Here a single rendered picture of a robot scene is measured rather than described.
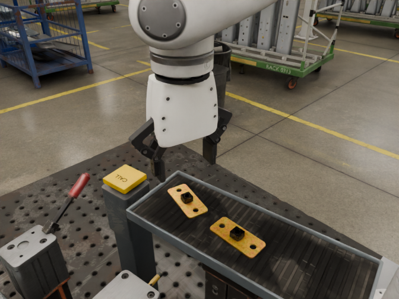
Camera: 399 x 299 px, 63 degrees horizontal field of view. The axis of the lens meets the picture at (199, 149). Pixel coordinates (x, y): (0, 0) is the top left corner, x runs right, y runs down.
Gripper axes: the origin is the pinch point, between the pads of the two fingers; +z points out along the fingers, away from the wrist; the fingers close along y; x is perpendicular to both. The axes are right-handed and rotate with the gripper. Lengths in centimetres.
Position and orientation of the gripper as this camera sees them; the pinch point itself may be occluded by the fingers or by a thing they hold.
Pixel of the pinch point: (184, 164)
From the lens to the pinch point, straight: 52.5
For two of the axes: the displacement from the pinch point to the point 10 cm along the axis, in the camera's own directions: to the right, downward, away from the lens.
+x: 5.1, 4.6, -7.3
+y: -8.6, 2.7, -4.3
